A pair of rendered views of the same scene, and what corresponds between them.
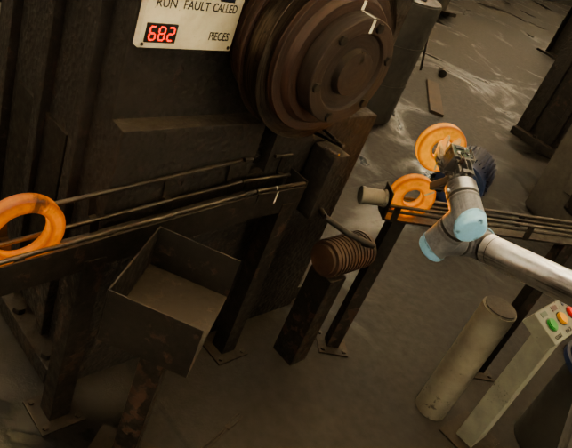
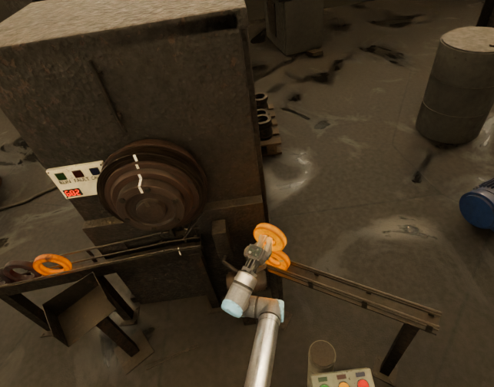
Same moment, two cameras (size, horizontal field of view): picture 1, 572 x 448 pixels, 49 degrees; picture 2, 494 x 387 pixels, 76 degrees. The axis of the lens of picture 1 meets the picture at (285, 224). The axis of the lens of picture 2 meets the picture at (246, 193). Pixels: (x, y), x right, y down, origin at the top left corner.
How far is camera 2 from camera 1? 176 cm
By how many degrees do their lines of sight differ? 45
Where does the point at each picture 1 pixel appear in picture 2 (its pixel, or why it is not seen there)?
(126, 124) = (87, 223)
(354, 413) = not seen: hidden behind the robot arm
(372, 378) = (290, 349)
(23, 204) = (40, 259)
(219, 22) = not seen: hidden behind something
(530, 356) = not seen: outside the picture
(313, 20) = (111, 189)
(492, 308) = (312, 352)
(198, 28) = (91, 186)
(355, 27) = (126, 193)
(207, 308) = (103, 312)
